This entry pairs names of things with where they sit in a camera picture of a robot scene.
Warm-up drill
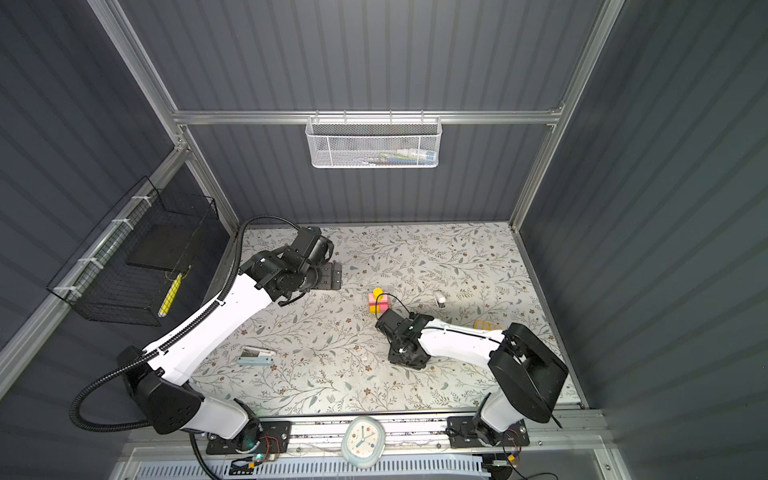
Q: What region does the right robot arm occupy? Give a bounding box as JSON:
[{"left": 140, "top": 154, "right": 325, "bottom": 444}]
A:
[{"left": 375, "top": 310, "right": 569, "bottom": 444}]

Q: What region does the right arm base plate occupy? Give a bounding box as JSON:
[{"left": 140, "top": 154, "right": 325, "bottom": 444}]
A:
[{"left": 445, "top": 415, "right": 530, "bottom": 449}]

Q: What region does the white wire mesh basket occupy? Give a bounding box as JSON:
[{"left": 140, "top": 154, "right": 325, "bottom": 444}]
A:
[{"left": 305, "top": 119, "right": 443, "bottom": 169}]

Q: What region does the black foam pad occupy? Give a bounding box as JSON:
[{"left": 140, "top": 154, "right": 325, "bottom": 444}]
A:
[{"left": 126, "top": 224, "right": 204, "bottom": 272}]

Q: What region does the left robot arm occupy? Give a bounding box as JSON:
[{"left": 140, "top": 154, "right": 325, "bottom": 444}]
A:
[{"left": 123, "top": 227, "right": 340, "bottom": 450}]

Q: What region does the light pink rectangular block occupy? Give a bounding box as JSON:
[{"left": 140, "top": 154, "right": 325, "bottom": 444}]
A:
[{"left": 368, "top": 293, "right": 389, "bottom": 309}]

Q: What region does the light blue stapler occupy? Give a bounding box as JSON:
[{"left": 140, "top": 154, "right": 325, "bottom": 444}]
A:
[{"left": 236, "top": 346, "right": 275, "bottom": 367}]

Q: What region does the white round clock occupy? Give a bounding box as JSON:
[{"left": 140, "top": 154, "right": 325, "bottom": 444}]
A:
[{"left": 341, "top": 416, "right": 386, "bottom": 469}]

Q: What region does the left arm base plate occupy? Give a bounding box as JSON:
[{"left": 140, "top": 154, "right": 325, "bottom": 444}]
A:
[{"left": 205, "top": 421, "right": 292, "bottom": 455}]

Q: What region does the yellow marker pen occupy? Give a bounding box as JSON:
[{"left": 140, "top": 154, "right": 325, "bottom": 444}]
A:
[{"left": 157, "top": 273, "right": 183, "bottom": 318}]

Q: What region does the black wire basket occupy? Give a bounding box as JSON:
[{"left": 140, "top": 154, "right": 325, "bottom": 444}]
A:
[{"left": 47, "top": 183, "right": 229, "bottom": 327}]

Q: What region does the black corrugated cable hose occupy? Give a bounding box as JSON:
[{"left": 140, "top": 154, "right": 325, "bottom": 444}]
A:
[{"left": 68, "top": 215, "right": 301, "bottom": 480}]

